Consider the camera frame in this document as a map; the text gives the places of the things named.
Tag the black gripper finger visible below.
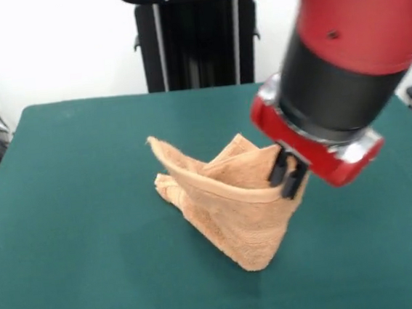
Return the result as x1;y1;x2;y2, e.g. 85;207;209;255
278;155;312;201
265;149;292;188

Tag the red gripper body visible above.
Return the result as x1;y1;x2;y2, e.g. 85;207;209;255
248;82;389;196

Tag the tan terry cloth towel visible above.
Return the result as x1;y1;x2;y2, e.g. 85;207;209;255
144;121;319;281

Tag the dark green table cloth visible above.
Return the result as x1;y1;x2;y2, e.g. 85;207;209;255
0;67;412;309

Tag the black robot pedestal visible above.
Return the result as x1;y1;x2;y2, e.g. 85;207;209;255
117;0;280;96

